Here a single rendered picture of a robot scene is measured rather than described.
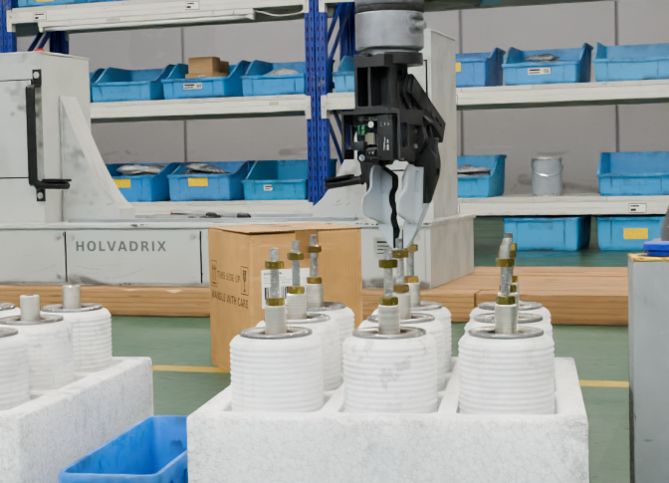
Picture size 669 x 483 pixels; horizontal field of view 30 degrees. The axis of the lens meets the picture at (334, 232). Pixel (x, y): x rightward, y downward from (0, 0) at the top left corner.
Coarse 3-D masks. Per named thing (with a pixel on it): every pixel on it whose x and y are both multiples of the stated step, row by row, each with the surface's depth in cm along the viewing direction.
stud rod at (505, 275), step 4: (500, 248) 125; (504, 248) 125; (508, 248) 125; (504, 252) 125; (508, 252) 125; (500, 256) 125; (504, 256) 125; (508, 256) 125; (504, 268) 125; (508, 268) 125; (500, 272) 125; (504, 272) 125; (508, 272) 125; (504, 276) 125; (508, 276) 125; (504, 280) 125; (508, 280) 125; (504, 284) 125; (508, 284) 125; (504, 288) 125; (508, 288) 125; (504, 292) 125; (508, 292) 125; (504, 296) 125; (508, 296) 125
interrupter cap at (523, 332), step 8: (480, 328) 128; (488, 328) 128; (520, 328) 128; (528, 328) 128; (536, 328) 127; (472, 336) 124; (480, 336) 123; (488, 336) 123; (496, 336) 122; (504, 336) 122; (512, 336) 122; (520, 336) 122; (528, 336) 122; (536, 336) 123
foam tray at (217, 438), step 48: (576, 384) 136; (192, 432) 123; (240, 432) 122; (288, 432) 122; (336, 432) 121; (384, 432) 120; (432, 432) 119; (480, 432) 119; (528, 432) 118; (576, 432) 117; (192, 480) 123; (240, 480) 123; (288, 480) 122; (336, 480) 121; (384, 480) 120; (432, 480) 120; (480, 480) 119; (528, 480) 118; (576, 480) 118
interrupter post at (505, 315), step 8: (496, 304) 126; (496, 312) 125; (504, 312) 125; (512, 312) 125; (496, 320) 125; (504, 320) 125; (512, 320) 125; (496, 328) 125; (504, 328) 125; (512, 328) 125
